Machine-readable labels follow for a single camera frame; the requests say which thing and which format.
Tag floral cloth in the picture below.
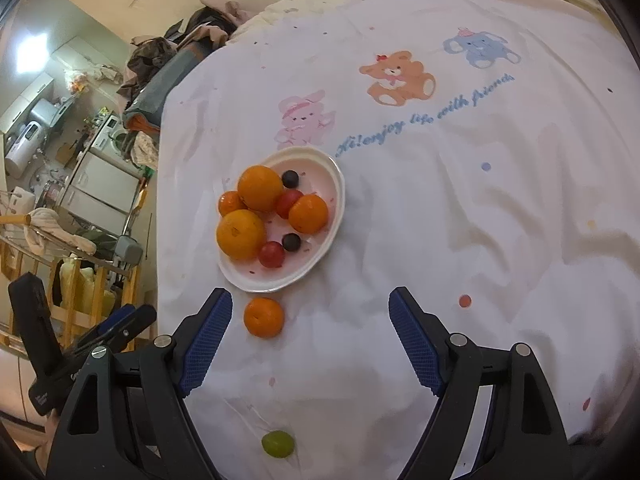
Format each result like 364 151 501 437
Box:
131 132 162 170

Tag wooden rack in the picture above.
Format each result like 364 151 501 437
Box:
0 237 142 358

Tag white kitchen appliance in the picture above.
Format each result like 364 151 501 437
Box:
4 120 47 179

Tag small tangerine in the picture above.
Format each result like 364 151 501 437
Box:
218 191 247 218
288 193 330 235
243 297 285 339

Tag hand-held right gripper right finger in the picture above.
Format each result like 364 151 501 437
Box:
388 286 571 480

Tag mop with wooden handle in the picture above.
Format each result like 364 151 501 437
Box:
0 207 99 257

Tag pile of clothes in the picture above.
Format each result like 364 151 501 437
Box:
125 0 257 88

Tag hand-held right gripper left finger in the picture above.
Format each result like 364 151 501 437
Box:
47 287 234 480

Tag green grape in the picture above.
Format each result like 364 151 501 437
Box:
261 430 295 460

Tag large orange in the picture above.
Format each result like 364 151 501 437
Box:
237 165 285 213
216 208 267 262

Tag teal and orange blanket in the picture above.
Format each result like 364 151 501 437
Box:
122 40 212 133

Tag white plate with red dots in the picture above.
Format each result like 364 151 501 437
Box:
216 146 347 294

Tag red cherry tomato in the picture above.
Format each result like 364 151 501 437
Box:
275 189 305 220
258 241 286 269

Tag white washing machine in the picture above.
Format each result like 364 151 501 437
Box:
89 112 132 157

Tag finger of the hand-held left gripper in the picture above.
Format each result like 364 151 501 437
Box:
106 305 158 354
72 304 137 352

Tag white printed bedsheet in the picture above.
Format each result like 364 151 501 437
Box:
152 0 640 480

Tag white wall cabinets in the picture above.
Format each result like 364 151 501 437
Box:
0 35 103 133

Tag white cabinet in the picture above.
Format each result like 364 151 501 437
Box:
56 150 147 235

